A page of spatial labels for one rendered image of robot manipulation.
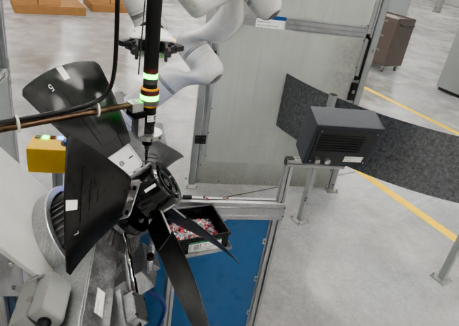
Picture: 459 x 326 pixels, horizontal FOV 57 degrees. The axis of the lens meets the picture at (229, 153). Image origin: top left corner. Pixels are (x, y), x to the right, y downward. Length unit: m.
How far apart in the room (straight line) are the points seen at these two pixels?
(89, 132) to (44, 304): 0.39
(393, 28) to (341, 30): 4.59
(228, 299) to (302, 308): 0.63
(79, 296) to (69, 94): 0.44
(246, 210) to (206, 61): 0.60
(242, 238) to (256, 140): 1.52
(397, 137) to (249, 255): 1.24
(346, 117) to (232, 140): 1.68
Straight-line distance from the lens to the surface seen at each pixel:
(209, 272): 1.85
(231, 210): 1.64
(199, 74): 1.69
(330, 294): 2.64
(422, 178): 2.73
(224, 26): 1.57
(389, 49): 7.66
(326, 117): 1.52
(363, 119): 1.59
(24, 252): 0.99
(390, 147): 2.67
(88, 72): 1.07
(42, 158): 1.49
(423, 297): 2.91
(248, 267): 1.87
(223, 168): 3.23
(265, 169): 3.31
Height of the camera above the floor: 1.77
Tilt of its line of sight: 28 degrees down
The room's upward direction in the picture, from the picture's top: 9 degrees clockwise
